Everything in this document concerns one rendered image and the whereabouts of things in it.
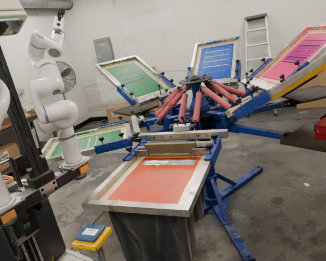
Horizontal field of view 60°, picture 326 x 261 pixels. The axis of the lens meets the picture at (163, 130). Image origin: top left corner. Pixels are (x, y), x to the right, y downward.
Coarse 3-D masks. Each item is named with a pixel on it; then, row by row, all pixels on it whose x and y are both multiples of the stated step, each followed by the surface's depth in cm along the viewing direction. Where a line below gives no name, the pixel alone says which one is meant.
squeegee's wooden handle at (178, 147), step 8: (144, 144) 191; (152, 144) 189; (160, 144) 186; (168, 144) 184; (176, 144) 182; (184, 144) 180; (192, 144) 178; (152, 152) 191; (160, 152) 188; (168, 152) 186; (176, 152) 184; (184, 152) 182
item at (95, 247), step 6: (108, 228) 128; (102, 234) 125; (108, 234) 127; (78, 240) 124; (96, 240) 122; (102, 240) 123; (72, 246) 123; (78, 246) 122; (84, 246) 120; (90, 246) 119; (96, 246) 118; (96, 252) 126; (102, 252) 130; (96, 258) 128; (102, 258) 129
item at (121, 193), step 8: (144, 160) 192; (136, 168) 182; (144, 168) 180; (152, 168) 178; (160, 168) 176; (128, 176) 174; (120, 192) 157; (128, 192) 155; (136, 192) 153; (144, 192) 152; (128, 200) 147; (136, 200) 146
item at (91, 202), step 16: (208, 160) 166; (112, 176) 170; (96, 192) 154; (192, 192) 137; (96, 208) 144; (112, 208) 140; (128, 208) 136; (144, 208) 132; (160, 208) 129; (176, 208) 127; (192, 208) 129
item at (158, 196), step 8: (168, 168) 174; (176, 168) 171; (184, 168) 170; (192, 168) 168; (184, 176) 160; (184, 184) 152; (152, 192) 150; (160, 192) 149; (168, 192) 147; (176, 192) 146; (144, 200) 144; (152, 200) 143; (160, 200) 141; (168, 200) 140; (176, 200) 139
